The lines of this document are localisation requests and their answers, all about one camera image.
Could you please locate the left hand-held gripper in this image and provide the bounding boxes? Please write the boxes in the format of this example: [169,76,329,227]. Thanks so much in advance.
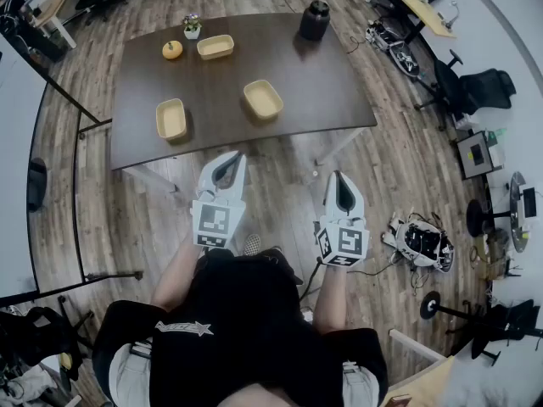
[192,150,248,252]

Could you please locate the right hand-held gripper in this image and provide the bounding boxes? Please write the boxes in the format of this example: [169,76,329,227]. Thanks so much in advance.
[313,170,369,269]

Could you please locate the yellow tray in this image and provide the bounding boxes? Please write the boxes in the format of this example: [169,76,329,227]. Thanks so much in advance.
[196,34,236,61]
[154,98,188,140]
[243,79,284,121]

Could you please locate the person's left forearm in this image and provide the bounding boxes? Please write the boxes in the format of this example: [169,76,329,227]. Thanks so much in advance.
[150,239,205,313]

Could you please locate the person's right forearm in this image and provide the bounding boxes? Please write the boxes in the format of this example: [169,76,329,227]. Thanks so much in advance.
[312,263,350,337]

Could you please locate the white table leg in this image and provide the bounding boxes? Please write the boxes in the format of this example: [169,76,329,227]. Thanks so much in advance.
[314,127,372,165]

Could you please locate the white open electronics case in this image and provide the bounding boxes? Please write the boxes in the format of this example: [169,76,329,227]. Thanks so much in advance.
[383,212,456,274]

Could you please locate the person's black t-shirt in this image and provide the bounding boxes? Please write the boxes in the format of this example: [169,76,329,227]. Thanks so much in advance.
[91,248,389,407]

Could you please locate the black round stand base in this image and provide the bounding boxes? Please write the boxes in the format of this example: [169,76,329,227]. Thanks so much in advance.
[419,290,443,321]

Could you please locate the round glass side table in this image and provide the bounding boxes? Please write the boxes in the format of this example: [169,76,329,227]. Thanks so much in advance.
[465,170,540,254]

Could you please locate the grey box with black panel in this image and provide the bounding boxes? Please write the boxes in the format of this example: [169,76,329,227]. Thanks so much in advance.
[456,130,495,181]

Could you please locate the orange pumpkin ornament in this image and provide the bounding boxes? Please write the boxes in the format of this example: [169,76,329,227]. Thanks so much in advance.
[161,40,184,61]

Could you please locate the white black robotic device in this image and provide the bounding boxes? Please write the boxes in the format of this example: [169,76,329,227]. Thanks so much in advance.
[389,42,422,79]
[365,18,398,51]

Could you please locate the potted purple flower plant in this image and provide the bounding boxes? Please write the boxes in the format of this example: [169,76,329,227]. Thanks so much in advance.
[182,13,204,41]

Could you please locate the small black screen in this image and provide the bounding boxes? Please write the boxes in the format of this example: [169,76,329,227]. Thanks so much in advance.
[521,187,539,220]

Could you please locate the black waste bin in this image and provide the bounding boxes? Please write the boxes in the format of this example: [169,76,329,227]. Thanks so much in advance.
[27,158,48,214]

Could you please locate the large dark water jug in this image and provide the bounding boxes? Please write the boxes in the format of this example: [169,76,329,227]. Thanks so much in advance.
[299,0,331,42]

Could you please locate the small light wooden desk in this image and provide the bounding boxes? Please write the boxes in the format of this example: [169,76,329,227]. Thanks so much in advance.
[397,0,458,40]

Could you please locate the light wooden desk white legs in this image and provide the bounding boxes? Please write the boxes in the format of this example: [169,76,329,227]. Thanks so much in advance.
[25,0,82,50]

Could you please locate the light grey shoulder strap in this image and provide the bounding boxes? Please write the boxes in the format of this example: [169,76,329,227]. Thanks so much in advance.
[341,360,380,407]
[109,340,154,407]

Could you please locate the white desk with black frame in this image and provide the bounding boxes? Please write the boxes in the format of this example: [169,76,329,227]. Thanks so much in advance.
[0,31,144,309]

